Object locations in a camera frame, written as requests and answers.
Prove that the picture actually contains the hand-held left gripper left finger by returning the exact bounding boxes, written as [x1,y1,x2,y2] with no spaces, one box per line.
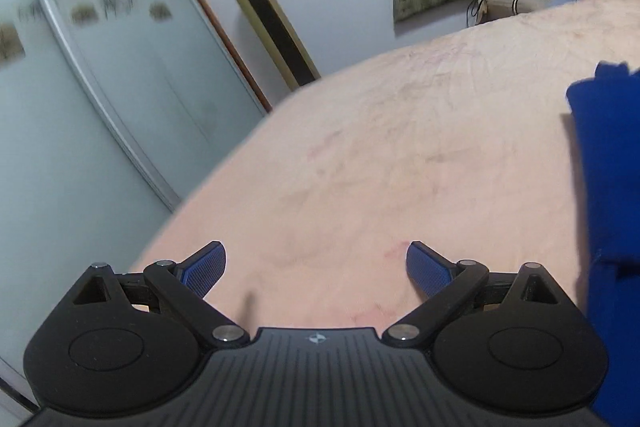
[72,240,251,349]

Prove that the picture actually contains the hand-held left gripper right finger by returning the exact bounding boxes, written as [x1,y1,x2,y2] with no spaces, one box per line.
[381,240,564,349]

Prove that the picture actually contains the blue fleece garment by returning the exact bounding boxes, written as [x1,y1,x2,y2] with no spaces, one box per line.
[565,60,640,427]

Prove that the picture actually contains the pink bed sheet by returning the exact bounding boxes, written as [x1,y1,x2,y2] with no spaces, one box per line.
[127,0,640,333]

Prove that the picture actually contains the frosted glass wardrobe door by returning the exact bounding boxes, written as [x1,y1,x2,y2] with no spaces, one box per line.
[0,0,267,414]

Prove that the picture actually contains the wooden door trim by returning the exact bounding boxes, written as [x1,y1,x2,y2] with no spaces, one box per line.
[139,0,274,114]

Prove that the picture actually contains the gold tower air conditioner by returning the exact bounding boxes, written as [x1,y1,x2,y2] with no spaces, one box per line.
[219,0,321,93]

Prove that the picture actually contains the black cable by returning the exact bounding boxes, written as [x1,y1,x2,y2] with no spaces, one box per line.
[466,0,489,28]

